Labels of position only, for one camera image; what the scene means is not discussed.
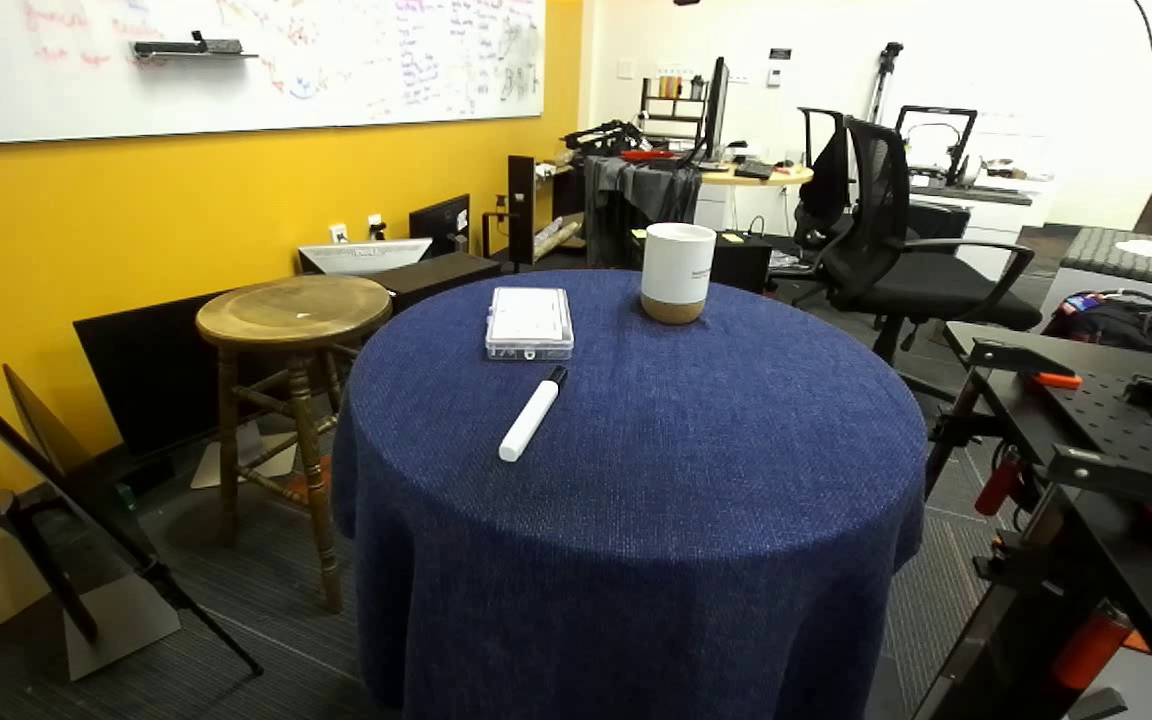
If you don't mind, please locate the black computer monitor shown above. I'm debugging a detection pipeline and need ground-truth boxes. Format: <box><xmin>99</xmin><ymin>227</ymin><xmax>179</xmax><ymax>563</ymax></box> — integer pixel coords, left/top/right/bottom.
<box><xmin>695</xmin><ymin>53</ymin><xmax>738</xmax><ymax>168</ymax></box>

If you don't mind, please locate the grey ribbed mat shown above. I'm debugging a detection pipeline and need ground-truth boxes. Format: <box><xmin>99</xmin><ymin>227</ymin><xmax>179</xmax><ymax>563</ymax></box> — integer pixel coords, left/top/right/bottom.
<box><xmin>1059</xmin><ymin>220</ymin><xmax>1152</xmax><ymax>298</ymax></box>

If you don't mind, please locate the black frame chair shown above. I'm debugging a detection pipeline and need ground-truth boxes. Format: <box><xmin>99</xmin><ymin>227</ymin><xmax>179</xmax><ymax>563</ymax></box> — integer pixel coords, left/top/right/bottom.
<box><xmin>893</xmin><ymin>101</ymin><xmax>983</xmax><ymax>189</ymax></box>

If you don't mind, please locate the round wooden stool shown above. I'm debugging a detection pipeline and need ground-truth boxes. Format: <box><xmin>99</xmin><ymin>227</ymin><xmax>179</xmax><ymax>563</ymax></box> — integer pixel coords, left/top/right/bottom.
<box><xmin>194</xmin><ymin>274</ymin><xmax>397</xmax><ymax>618</ymax></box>

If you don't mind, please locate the white office desk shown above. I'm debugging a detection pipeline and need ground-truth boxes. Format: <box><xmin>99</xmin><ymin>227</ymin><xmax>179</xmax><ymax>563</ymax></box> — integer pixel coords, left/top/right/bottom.
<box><xmin>694</xmin><ymin>155</ymin><xmax>819</xmax><ymax>241</ymax></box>

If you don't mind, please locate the grey floor board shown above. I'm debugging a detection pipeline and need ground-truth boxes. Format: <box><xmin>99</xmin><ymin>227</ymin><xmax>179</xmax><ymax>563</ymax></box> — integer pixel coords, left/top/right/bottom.
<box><xmin>60</xmin><ymin>568</ymin><xmax>187</xmax><ymax>683</ymax></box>

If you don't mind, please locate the small wooden shelf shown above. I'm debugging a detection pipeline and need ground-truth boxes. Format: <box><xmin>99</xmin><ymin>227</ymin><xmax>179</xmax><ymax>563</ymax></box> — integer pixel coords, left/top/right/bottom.
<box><xmin>638</xmin><ymin>73</ymin><xmax>713</xmax><ymax>135</ymax></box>

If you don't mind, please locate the white mug cup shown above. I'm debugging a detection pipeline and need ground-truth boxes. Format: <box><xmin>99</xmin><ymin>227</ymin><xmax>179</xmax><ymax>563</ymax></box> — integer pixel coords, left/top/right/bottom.
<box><xmin>638</xmin><ymin>220</ymin><xmax>719</xmax><ymax>330</ymax></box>

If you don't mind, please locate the white marker with black cap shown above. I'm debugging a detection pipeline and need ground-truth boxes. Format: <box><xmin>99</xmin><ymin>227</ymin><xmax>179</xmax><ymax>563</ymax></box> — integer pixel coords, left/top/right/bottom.
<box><xmin>495</xmin><ymin>368</ymin><xmax>570</xmax><ymax>467</ymax></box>

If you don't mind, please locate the black leaning panel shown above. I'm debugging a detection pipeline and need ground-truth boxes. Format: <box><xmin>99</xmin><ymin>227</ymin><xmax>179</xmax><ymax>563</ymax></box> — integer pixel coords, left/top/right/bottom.
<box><xmin>373</xmin><ymin>248</ymin><xmax>508</xmax><ymax>313</ymax></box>
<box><xmin>74</xmin><ymin>291</ymin><xmax>228</xmax><ymax>460</ymax></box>

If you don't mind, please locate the white tray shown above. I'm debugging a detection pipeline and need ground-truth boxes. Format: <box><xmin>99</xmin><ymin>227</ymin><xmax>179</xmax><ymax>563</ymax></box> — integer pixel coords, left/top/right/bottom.
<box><xmin>294</xmin><ymin>238</ymin><xmax>436</xmax><ymax>280</ymax></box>

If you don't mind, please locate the black camera on stand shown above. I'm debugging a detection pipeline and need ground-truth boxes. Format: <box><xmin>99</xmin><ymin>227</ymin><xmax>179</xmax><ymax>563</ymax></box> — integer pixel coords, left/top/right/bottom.
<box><xmin>870</xmin><ymin>36</ymin><xmax>908</xmax><ymax>124</ymax></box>

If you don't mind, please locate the blue tablecloth on round table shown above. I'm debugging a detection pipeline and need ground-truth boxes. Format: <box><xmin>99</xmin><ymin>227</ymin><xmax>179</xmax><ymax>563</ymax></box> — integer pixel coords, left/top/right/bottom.
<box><xmin>332</xmin><ymin>270</ymin><xmax>934</xmax><ymax>720</ymax></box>

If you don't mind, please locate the black upright speaker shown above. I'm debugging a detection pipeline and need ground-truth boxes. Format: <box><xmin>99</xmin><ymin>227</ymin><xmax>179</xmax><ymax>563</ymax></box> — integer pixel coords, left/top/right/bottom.
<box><xmin>504</xmin><ymin>151</ymin><xmax>542</xmax><ymax>270</ymax></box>

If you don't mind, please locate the white flat box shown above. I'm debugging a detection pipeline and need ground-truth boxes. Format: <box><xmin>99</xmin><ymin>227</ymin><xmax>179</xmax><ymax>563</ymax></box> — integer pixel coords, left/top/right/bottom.
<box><xmin>479</xmin><ymin>286</ymin><xmax>579</xmax><ymax>365</ymax></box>

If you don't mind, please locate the black backpack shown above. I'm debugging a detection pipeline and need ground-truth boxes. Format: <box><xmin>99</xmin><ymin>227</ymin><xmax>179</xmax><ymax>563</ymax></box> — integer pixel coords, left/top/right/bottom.
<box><xmin>1041</xmin><ymin>286</ymin><xmax>1152</xmax><ymax>355</ymax></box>

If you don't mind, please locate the white back table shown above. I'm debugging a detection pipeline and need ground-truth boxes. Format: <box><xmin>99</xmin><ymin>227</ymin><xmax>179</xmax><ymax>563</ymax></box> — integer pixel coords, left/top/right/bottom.
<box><xmin>908</xmin><ymin>174</ymin><xmax>1059</xmax><ymax>248</ymax></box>

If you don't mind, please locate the black office chair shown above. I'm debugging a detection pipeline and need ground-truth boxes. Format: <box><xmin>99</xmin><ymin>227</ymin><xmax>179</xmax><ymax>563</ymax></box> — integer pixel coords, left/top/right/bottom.
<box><xmin>809</xmin><ymin>111</ymin><xmax>1050</xmax><ymax>368</ymax></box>

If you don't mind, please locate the black whiteboard eraser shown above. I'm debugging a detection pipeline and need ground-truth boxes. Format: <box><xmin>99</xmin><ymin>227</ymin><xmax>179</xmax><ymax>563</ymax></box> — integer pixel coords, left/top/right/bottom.
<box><xmin>134</xmin><ymin>29</ymin><xmax>263</xmax><ymax>63</ymax></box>

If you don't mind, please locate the black small box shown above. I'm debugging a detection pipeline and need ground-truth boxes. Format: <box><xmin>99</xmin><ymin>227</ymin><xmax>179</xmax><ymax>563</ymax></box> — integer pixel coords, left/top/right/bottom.
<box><xmin>410</xmin><ymin>193</ymin><xmax>475</xmax><ymax>261</ymax></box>

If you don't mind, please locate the wall whiteboard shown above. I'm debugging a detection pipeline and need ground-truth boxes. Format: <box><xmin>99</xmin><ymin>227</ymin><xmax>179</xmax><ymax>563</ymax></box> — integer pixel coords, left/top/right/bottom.
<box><xmin>0</xmin><ymin>0</ymin><xmax>548</xmax><ymax>151</ymax></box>

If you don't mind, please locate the black perforated robot table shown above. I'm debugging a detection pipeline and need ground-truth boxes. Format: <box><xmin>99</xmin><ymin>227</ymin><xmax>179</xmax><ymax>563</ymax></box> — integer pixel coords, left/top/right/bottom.
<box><xmin>911</xmin><ymin>316</ymin><xmax>1152</xmax><ymax>720</ymax></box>

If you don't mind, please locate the black camera tripod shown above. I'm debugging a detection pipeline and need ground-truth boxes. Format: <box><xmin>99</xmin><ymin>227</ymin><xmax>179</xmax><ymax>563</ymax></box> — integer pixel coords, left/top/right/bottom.
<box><xmin>0</xmin><ymin>340</ymin><xmax>263</xmax><ymax>675</ymax></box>

